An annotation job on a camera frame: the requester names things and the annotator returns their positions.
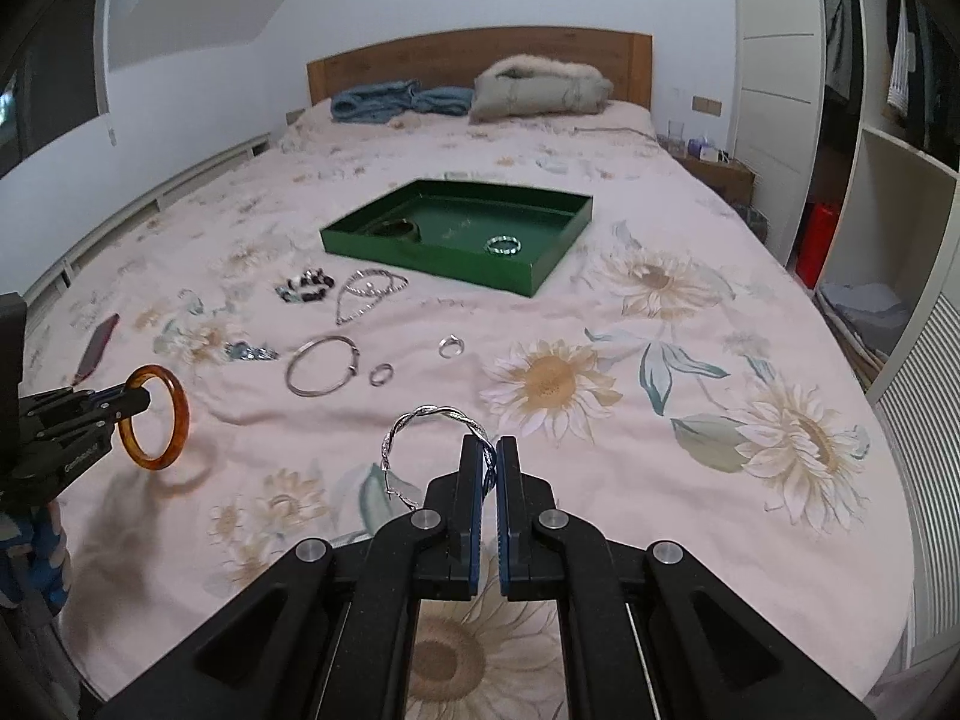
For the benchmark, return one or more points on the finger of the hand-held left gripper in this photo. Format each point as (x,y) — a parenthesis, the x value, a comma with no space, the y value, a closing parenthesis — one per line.
(90,403)
(75,450)

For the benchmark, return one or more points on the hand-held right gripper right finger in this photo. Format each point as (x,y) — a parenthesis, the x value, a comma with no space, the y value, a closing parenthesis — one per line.
(504,540)

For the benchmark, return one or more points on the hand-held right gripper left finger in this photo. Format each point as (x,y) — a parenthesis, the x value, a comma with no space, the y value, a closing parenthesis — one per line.
(477,540)

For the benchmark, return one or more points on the amber bangle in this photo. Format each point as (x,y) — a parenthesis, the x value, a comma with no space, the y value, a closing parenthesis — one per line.
(183,420)

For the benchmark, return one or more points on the green tray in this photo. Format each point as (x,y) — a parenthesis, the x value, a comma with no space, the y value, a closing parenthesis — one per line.
(540,225)

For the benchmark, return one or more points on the person's left forearm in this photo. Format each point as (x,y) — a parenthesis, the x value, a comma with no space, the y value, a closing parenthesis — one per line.
(30,555)

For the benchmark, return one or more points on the red phone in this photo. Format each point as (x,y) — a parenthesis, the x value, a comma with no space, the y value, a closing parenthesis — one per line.
(97,349)

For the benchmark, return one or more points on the silver blue pendant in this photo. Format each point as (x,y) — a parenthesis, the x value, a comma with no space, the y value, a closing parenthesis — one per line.
(251,352)

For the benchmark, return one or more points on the white radiator cover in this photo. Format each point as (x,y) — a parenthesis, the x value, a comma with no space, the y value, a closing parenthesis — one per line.
(150,199)

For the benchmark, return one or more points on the dark window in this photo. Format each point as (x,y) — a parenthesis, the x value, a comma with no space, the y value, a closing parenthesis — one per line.
(45,90)

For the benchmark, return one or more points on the dark bangle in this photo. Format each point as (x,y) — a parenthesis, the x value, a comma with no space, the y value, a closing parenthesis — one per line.
(405,225)

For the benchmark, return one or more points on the bed with floral sheet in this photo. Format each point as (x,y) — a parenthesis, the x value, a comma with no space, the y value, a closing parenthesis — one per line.
(675,202)

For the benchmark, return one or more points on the mesh trash bin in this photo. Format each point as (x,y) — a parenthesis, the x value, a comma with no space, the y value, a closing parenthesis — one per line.
(756,223)

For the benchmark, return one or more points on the blue folded blanket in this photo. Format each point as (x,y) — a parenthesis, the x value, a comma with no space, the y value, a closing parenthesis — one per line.
(371,101)
(444,100)

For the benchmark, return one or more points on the wooden nightstand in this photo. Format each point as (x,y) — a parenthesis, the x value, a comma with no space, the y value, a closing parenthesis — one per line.
(720,180)

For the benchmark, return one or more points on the pile of folded clothes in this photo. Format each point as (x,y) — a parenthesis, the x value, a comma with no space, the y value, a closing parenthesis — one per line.
(862,315)

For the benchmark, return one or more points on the red bag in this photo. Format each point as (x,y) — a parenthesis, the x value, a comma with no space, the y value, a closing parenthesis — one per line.
(817,244)

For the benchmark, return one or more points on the drinking glass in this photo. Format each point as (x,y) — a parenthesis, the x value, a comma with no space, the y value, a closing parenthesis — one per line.
(676,136)

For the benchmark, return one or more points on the purple tissue box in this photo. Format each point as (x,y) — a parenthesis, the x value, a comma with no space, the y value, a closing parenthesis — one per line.
(703,148)

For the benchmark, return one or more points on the grey fur-hooded jacket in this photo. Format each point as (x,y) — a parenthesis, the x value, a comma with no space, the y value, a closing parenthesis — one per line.
(540,90)

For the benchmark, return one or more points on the wooden headboard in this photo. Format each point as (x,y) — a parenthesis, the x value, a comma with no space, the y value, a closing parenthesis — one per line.
(450,60)

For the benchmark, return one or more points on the white wardrobe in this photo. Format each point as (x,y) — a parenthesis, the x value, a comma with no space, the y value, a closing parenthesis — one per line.
(780,52)

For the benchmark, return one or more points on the grey hanging garment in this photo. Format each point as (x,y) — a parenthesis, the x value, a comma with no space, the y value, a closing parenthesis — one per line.
(840,22)

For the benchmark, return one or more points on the striped hanging garment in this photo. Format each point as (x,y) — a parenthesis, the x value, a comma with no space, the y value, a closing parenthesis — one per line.
(902,60)

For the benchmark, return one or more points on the dark hanging clothes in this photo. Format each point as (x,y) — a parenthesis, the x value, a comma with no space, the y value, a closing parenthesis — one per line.
(941,90)

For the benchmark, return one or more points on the wooden wall switch panel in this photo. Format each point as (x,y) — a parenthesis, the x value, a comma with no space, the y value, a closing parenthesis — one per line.
(295,116)
(706,105)

